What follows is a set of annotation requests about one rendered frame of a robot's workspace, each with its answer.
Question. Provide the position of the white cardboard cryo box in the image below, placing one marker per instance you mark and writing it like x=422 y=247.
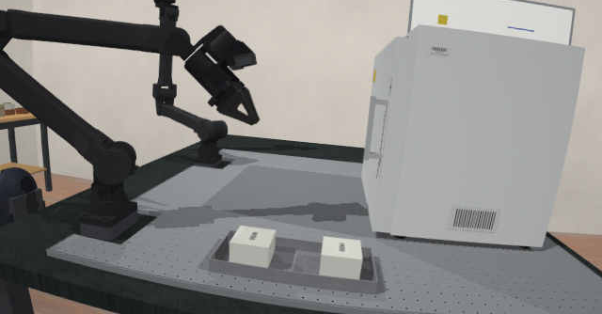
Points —
x=341 y=258

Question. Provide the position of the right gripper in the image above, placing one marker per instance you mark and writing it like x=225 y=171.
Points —
x=236 y=91

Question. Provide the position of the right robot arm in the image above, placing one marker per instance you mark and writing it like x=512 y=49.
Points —
x=112 y=161

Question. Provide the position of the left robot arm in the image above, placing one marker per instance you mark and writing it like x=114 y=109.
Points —
x=208 y=131

